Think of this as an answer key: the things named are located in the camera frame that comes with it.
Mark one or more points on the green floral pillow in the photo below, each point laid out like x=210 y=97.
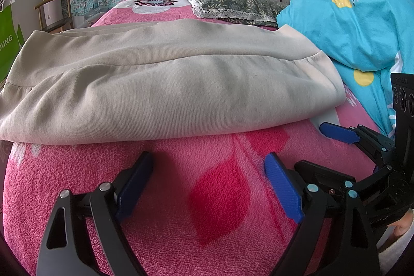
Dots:
x=233 y=4

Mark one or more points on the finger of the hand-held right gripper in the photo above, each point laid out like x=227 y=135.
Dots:
x=323 y=172
x=336 y=132

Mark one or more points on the green shopping bag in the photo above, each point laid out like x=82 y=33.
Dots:
x=8 y=43

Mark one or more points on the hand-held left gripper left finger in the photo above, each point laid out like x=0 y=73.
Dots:
x=135 y=185

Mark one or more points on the grey object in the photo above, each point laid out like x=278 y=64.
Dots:
x=95 y=14

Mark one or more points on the blue printed duvet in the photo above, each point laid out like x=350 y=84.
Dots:
x=349 y=20

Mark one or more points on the wooden chair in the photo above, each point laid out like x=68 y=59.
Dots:
x=66 y=9

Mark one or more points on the beige zip jacket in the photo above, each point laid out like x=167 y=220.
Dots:
x=178 y=88

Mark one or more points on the person's right forearm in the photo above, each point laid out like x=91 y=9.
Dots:
x=397 y=258

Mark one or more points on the person's right hand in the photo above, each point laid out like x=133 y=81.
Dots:
x=402 y=226

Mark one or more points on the pink fleece blanket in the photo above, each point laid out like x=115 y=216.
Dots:
x=194 y=198

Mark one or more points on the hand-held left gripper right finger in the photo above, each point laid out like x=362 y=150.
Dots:
x=284 y=190

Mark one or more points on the white box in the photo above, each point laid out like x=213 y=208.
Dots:
x=51 y=9

